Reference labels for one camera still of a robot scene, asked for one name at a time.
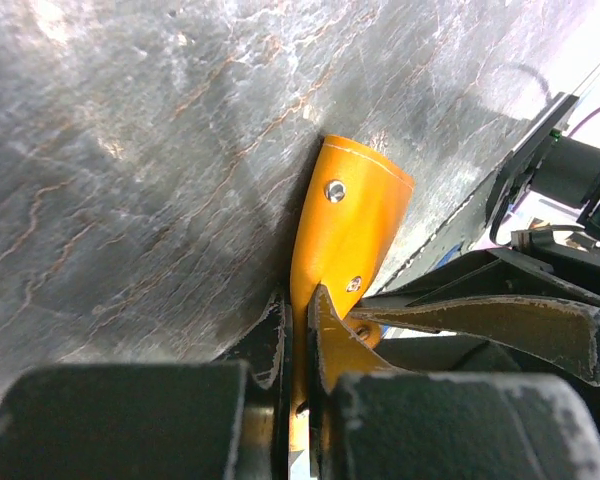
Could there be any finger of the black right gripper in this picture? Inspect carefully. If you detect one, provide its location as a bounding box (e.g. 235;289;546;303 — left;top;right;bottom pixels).
351;247;600;386

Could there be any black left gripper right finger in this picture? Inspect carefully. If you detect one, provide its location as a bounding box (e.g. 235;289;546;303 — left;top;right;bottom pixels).
307;286;600;479

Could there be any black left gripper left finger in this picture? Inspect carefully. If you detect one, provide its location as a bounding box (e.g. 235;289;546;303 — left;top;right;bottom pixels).
0;291;292;479

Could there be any orange leather card holder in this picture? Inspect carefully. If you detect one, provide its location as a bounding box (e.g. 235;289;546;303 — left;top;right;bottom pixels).
289;135;415;477

